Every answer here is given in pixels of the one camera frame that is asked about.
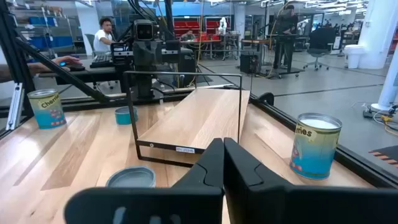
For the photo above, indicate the teal box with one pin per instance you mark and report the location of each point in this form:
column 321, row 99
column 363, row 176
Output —
column 122, row 119

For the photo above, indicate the blue cereal box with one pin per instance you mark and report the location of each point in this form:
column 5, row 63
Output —
column 46, row 115

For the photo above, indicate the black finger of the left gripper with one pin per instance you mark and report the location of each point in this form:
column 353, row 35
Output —
column 155, row 57
column 140, row 57

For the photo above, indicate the black computer mouse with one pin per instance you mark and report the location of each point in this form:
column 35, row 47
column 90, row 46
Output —
column 77, row 67

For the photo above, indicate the person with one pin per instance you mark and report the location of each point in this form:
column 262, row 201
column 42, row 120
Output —
column 188, row 35
column 287, row 28
column 101, row 40

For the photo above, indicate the black rail bracket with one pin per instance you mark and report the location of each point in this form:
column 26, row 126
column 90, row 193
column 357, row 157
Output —
column 266, row 99

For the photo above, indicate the black office chair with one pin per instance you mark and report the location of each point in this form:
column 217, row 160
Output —
column 320, row 40

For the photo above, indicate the silver aluminium extrusion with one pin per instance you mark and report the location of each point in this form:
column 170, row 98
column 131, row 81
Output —
column 15, row 105

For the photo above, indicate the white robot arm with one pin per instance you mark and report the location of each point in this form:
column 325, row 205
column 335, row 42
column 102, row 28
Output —
column 222, row 25

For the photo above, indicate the black diagonal frame strut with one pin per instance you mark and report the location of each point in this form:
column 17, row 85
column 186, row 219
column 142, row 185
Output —
column 90, row 89

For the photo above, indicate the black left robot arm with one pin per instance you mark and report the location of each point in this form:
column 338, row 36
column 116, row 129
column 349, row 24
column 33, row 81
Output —
column 145, row 84

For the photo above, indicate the rack of red bins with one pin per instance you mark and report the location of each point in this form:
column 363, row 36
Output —
column 186, row 26

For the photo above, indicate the person's forearm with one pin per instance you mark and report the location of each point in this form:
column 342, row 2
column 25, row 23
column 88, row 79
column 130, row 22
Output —
column 37, row 70

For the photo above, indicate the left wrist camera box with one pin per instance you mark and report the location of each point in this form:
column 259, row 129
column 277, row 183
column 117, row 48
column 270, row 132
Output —
column 144, row 31

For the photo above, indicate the black box on floor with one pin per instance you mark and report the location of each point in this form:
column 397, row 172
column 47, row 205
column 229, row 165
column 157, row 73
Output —
column 248, row 63

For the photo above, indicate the blue cherries can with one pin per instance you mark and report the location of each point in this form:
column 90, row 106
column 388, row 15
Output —
column 314, row 155

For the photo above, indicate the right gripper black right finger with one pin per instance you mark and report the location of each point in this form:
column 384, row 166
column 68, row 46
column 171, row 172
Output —
column 280, row 205

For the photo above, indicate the black keyboard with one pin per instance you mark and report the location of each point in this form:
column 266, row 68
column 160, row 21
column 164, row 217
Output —
column 101, row 60

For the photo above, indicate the white round pole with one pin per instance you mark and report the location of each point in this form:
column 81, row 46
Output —
column 390, row 87

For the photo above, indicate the white building column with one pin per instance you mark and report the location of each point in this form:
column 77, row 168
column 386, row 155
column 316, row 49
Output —
column 377, row 31

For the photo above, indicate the black standing desk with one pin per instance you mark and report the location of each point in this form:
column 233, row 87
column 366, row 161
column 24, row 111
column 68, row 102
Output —
column 286, row 56

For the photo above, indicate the black computer tower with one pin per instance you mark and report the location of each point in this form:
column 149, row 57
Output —
column 187, row 68

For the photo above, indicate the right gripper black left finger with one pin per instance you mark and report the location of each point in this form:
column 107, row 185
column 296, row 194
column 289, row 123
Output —
column 186, row 205

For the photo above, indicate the metal rack with blue bins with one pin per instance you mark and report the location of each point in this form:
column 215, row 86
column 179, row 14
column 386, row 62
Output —
column 46, row 42

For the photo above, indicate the blue-grey can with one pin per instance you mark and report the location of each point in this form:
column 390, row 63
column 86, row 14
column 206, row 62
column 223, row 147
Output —
column 130, row 179

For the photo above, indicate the person's hand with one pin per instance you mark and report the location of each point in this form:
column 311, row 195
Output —
column 66, row 59

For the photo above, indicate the black frame post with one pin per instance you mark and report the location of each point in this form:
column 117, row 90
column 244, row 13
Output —
column 14, row 46

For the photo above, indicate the black orange-striped floor mat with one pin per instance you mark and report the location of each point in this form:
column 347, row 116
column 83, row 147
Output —
column 387, row 155

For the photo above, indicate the white waste bin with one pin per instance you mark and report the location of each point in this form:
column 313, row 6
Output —
column 354, row 56

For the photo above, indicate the black-framed wooden shelf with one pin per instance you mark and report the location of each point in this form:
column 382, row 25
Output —
column 199, row 118

